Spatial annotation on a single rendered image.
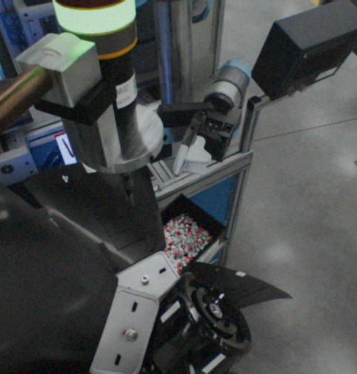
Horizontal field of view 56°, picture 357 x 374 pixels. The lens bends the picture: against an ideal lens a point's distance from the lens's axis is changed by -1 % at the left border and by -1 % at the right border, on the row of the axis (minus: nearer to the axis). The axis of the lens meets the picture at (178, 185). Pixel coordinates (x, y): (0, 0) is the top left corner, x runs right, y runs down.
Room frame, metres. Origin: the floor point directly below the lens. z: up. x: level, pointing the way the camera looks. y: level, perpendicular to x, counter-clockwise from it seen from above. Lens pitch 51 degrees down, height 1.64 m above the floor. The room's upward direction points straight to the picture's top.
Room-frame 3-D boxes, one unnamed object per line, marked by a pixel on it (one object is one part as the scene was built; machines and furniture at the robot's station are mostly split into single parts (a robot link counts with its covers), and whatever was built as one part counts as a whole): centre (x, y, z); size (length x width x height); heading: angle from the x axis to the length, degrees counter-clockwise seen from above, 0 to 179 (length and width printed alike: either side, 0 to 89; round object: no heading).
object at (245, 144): (0.78, -0.22, 0.96); 0.03 x 0.03 x 0.20; 32
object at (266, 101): (0.84, -0.30, 1.04); 0.24 x 0.03 x 0.03; 122
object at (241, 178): (0.78, -0.22, 0.39); 0.04 x 0.04 x 0.78; 32
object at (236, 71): (0.68, -0.12, 1.17); 0.11 x 0.08 x 0.09; 159
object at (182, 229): (0.45, 0.00, 0.83); 0.19 x 0.14 x 0.02; 137
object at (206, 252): (0.45, 0.00, 0.85); 0.22 x 0.17 x 0.07; 137
